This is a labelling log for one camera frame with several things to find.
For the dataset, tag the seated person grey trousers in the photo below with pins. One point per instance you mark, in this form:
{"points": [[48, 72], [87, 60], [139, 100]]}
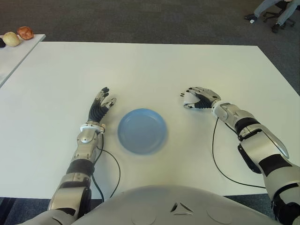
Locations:
{"points": [[284, 15]]}

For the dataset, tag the white side table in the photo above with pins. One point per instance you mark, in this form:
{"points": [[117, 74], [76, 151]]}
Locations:
{"points": [[16, 58]]}

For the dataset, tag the robot left arm silver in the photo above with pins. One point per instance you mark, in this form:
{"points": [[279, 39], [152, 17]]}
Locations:
{"points": [[86, 143]]}

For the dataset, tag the black office chair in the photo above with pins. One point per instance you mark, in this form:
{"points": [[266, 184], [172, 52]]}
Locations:
{"points": [[270, 15]]}

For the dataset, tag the red-brown bread bun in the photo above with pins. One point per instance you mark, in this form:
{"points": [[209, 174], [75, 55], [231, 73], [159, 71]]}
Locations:
{"points": [[25, 32]]}

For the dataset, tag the white square charger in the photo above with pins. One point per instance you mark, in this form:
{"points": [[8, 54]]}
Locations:
{"points": [[189, 98]]}

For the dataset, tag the robot torso grey shell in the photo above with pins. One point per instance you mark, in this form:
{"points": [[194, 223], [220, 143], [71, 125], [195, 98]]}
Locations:
{"points": [[168, 206]]}

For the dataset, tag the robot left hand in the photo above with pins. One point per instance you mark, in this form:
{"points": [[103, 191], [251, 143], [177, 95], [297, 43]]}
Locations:
{"points": [[97, 111]]}

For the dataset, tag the blue round plate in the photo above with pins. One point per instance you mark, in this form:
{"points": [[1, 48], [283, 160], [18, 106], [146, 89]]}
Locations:
{"points": [[143, 131]]}

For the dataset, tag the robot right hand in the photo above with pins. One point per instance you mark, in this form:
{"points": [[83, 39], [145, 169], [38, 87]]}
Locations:
{"points": [[207, 97]]}

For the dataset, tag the robot right arm silver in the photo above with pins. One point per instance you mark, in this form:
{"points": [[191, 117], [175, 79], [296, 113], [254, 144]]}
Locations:
{"points": [[257, 150]]}

